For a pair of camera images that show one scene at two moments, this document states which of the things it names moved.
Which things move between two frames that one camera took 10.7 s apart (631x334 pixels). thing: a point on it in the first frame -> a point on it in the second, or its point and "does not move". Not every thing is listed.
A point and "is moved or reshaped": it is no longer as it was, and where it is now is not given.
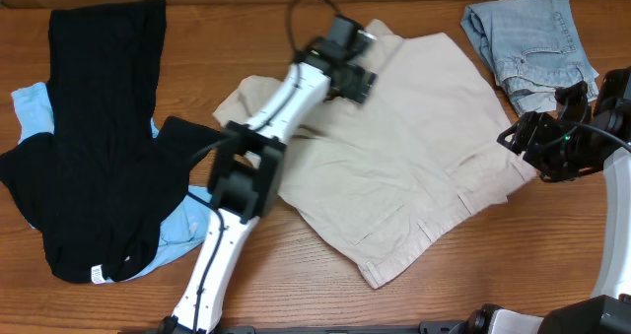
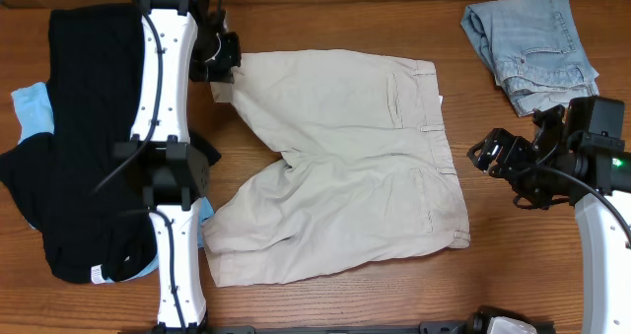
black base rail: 445,327 does not move
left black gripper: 359,84 -> 217,63
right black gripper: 529,134 -> 515,149
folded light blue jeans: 532,46 does not move
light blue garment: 189,223 does not move
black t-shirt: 103,185 does not move
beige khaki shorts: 427,137 is moved or reshaped
